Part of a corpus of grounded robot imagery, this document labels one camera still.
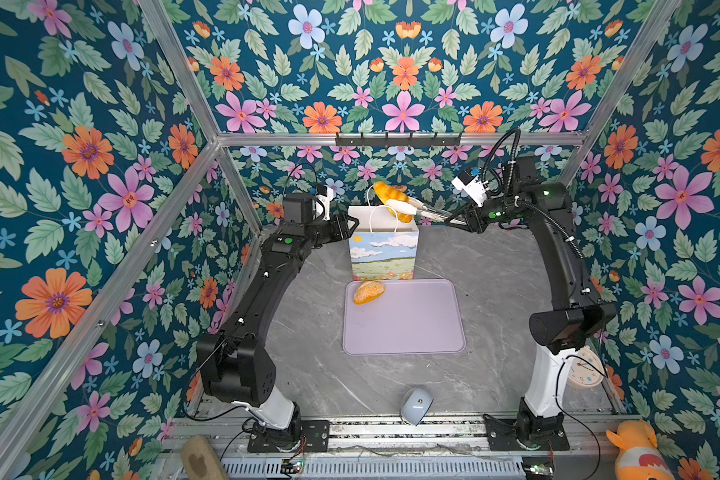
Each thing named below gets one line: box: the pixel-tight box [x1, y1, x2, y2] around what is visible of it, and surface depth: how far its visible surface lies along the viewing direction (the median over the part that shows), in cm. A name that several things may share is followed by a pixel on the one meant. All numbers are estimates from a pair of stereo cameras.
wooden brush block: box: [180, 435, 229, 480], surface depth 69 cm
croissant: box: [373, 182, 414, 223], surface depth 79 cm
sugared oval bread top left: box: [353, 281, 385, 305], surface depth 98 cm
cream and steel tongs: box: [386, 196, 467, 225], surface depth 78 cm
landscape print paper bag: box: [347, 205, 419, 280], surface depth 92 cm
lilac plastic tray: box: [342, 279, 466, 356], surface depth 97 cm
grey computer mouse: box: [399, 387, 434, 427], surface depth 73 cm
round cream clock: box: [567, 345, 605, 389], surface depth 82 cm
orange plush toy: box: [606, 420, 675, 480], surface depth 67 cm
